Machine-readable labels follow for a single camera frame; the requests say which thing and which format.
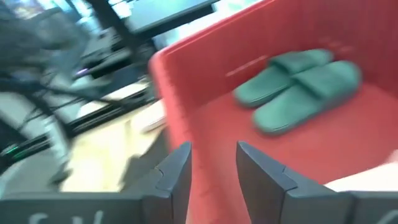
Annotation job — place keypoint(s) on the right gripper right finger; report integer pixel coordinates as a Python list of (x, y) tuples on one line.
[(267, 193)]

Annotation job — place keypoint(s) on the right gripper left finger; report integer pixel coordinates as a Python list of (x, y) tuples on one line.
[(168, 193)]

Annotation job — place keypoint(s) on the pink rubber slide sandal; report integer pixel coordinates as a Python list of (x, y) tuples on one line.
[(150, 119)]

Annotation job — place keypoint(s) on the green rubber slide sandal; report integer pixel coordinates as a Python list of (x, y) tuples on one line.
[(264, 84), (289, 112)]

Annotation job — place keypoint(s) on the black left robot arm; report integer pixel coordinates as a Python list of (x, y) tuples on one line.
[(31, 40)]

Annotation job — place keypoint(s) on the red plastic bin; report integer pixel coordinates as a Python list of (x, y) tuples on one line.
[(311, 146)]

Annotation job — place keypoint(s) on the black metal table frame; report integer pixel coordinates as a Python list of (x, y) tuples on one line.
[(109, 112)]

